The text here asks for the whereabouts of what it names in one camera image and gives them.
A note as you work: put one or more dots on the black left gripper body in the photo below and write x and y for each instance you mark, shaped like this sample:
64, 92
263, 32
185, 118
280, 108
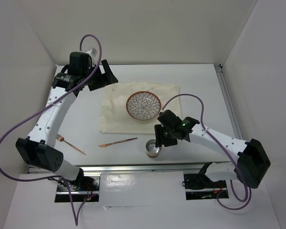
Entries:
97, 77

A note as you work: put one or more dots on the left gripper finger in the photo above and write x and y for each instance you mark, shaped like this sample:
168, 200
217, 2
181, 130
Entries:
108, 74
96, 85

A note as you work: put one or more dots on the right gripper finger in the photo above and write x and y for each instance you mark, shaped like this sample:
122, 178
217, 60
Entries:
158, 129
170, 142

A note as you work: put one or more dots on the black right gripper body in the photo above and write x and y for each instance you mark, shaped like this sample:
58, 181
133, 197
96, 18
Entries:
168, 134

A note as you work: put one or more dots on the metal cup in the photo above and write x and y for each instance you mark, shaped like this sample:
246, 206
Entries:
152, 150

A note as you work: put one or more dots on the floral patterned ceramic plate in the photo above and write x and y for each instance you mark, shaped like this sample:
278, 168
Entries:
143, 106

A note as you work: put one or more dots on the copper knife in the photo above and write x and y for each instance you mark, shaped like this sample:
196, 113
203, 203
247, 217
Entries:
121, 141

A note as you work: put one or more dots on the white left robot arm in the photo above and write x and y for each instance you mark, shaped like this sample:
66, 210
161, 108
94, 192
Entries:
37, 149

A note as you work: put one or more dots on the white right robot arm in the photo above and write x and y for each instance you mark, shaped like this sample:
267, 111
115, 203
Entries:
248, 159

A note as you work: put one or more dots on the copper fork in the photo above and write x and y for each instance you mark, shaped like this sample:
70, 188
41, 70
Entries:
62, 139

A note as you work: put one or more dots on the aluminium front rail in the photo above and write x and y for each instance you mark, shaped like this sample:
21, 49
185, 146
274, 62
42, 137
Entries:
143, 167

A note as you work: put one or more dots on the aluminium rail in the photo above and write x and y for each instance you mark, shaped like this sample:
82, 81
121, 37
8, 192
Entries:
143, 167
230, 126

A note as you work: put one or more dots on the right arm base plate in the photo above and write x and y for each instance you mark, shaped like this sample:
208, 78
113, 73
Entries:
199, 187

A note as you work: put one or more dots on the aluminium right side rail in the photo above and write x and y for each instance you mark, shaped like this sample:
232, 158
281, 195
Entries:
230, 126

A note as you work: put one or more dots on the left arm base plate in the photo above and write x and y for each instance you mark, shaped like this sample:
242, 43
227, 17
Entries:
89, 190

